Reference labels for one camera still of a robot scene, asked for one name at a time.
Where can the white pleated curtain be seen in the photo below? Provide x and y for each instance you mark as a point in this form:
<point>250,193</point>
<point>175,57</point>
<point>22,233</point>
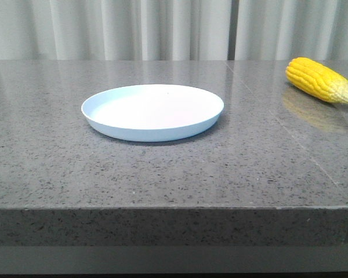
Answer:
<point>173,30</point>

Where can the yellow corn cob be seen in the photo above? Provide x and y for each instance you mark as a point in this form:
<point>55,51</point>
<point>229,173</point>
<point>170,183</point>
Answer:
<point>317,80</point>

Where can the light blue round plate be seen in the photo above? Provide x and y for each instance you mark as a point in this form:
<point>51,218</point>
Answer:
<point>152,113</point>

